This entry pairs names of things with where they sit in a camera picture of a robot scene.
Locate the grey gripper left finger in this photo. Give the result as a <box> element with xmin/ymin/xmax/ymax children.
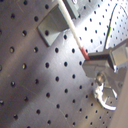
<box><xmin>82</xmin><ymin>60</ymin><xmax>117</xmax><ymax>78</ymax></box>

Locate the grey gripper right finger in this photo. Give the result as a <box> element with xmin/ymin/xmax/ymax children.
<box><xmin>89</xmin><ymin>38</ymin><xmax>128</xmax><ymax>66</ymax></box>

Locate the white cable with red tip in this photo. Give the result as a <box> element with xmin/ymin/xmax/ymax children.
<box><xmin>57</xmin><ymin>0</ymin><xmax>91</xmax><ymax>62</ymax></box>

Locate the thin black green wire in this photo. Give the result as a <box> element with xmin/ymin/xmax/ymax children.
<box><xmin>103</xmin><ymin>2</ymin><xmax>121</xmax><ymax>51</ymax></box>

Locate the silver metal ring fixture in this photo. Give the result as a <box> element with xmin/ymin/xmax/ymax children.
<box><xmin>93</xmin><ymin>72</ymin><xmax>118</xmax><ymax>111</ymax></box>

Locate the grey cable clip bracket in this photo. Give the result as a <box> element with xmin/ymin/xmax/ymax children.
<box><xmin>37</xmin><ymin>5</ymin><xmax>69</xmax><ymax>46</ymax></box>

